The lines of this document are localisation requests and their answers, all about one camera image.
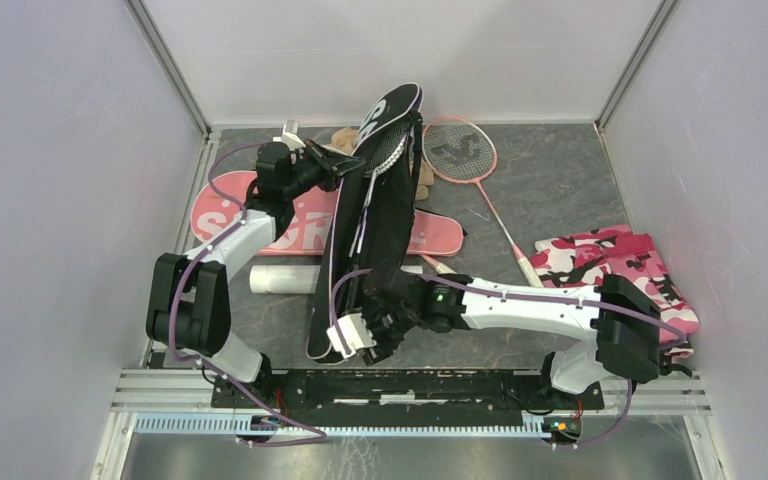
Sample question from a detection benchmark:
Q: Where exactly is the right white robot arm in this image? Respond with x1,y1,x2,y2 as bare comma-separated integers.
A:
333,268,662,408

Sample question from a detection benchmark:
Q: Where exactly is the pink SPORT racket bag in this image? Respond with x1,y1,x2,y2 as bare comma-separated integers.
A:
190,171,465,257

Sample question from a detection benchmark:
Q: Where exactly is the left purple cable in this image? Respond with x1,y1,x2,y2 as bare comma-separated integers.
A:
167,142,327,448

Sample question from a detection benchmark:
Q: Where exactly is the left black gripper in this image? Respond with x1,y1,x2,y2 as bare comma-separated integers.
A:
283,139,366,201

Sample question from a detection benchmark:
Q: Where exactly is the pink camouflage cloth bag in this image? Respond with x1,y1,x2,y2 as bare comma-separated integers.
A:
530,224,700,389

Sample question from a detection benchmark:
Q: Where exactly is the white shuttlecock tube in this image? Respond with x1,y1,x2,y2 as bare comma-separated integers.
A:
249,265,320,295

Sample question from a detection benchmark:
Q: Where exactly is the pink frame badminton racket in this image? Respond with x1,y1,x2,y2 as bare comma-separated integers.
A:
422,116,524,259

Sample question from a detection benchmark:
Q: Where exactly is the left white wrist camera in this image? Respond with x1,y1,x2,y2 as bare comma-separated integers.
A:
279,120,305,150

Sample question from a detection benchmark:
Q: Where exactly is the white toothed cable duct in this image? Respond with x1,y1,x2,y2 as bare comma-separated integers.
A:
133,410,550,440

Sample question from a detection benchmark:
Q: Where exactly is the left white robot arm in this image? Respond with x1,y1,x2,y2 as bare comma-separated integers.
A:
145,139,366,408

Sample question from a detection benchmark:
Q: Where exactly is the white racket handle right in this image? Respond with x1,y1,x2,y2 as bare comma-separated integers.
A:
514,247,543,288

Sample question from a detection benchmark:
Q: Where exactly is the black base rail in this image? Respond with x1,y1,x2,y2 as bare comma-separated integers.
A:
251,369,605,427

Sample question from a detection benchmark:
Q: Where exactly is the beige cloth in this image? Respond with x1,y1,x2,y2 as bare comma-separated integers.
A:
327,127,435,201

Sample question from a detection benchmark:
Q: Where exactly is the black SPORT racket bag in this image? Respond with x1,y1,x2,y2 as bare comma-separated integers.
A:
306,82,423,365

